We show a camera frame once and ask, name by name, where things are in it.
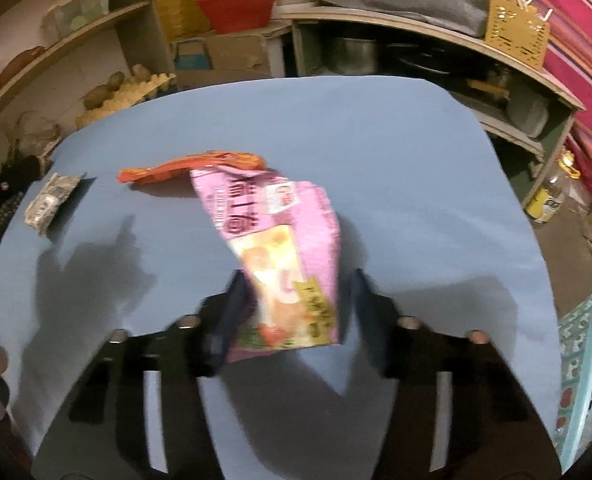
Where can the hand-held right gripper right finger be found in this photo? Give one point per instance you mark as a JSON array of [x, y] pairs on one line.
[[371, 330]]

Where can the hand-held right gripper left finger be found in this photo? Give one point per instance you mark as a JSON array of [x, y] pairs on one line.
[[226, 330]]

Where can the pink snack packet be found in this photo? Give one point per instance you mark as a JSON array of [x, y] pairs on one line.
[[276, 240]]

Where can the light blue plastic basket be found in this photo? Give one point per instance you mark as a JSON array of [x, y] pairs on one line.
[[591, 360]]

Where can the orange snack packet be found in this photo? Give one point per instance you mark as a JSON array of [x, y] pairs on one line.
[[176, 169]]

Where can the blue tablecloth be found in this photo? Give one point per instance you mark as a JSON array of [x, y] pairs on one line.
[[401, 160]]

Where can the silver crumpled wrapper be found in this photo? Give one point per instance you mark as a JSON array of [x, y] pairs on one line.
[[51, 202]]

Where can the clear oil bottle yellow cap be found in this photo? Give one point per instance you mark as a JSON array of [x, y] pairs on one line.
[[551, 195]]

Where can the yellow egg tray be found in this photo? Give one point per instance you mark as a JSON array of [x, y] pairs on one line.
[[121, 102]]

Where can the grey plastic container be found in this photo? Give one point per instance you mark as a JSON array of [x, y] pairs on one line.
[[526, 110]]

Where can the clear plastic bag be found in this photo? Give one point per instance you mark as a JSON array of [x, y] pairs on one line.
[[36, 132]]

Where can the small steel pot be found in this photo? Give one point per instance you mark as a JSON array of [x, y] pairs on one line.
[[351, 55]]

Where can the black pan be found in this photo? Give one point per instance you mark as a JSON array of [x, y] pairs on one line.
[[416, 57]]

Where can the cardboard box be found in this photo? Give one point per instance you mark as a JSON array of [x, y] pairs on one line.
[[236, 52]]

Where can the grey wooden cabinet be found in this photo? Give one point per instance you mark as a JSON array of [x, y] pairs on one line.
[[426, 30]]

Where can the red plastic basket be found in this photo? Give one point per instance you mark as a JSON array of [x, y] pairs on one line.
[[238, 7]]

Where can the yellow oil jug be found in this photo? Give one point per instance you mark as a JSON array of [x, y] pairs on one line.
[[181, 5]]

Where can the yellow perforated utensil holder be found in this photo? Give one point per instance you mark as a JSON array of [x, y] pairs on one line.
[[516, 35]]

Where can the brown sweet potato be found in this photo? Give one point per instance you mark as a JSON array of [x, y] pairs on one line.
[[23, 62]]

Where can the red striped blanket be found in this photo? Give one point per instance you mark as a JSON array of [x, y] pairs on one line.
[[586, 35]]

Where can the wooden wall shelf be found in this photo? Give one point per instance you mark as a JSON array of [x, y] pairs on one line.
[[136, 35]]

